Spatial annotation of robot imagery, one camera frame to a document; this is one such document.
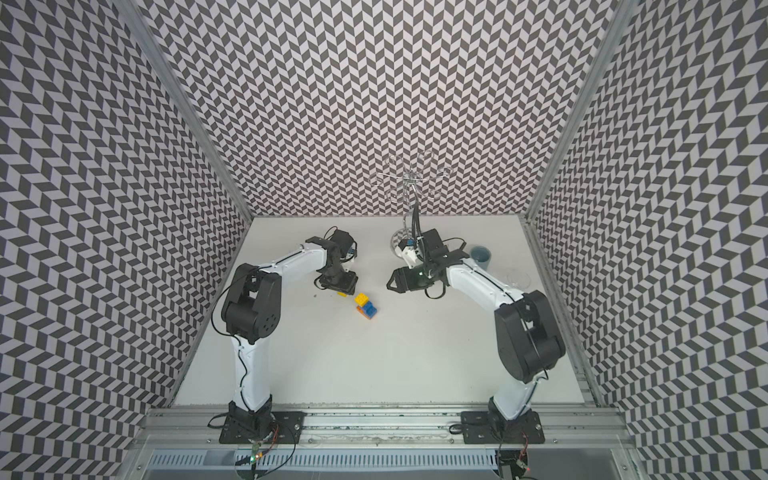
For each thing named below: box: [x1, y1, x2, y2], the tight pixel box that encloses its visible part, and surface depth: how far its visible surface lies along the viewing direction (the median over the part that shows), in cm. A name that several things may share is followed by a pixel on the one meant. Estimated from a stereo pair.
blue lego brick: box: [361, 301, 377, 319], surface depth 91 cm
